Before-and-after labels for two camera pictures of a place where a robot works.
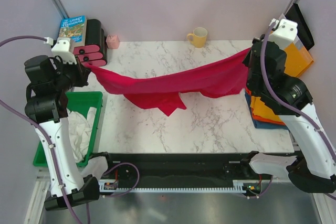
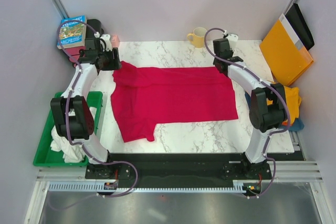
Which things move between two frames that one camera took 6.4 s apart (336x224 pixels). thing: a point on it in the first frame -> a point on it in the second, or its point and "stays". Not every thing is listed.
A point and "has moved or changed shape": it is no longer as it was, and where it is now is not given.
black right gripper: x=247 y=60 -> x=232 y=53
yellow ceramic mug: x=199 y=37 stays
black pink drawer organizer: x=95 y=52 stays
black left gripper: x=82 y=72 -> x=116 y=64
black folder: x=304 y=34 stays
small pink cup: x=112 y=41 stays
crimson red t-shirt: x=220 y=77 has moved or changed shape
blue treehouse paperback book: x=74 y=28 stays
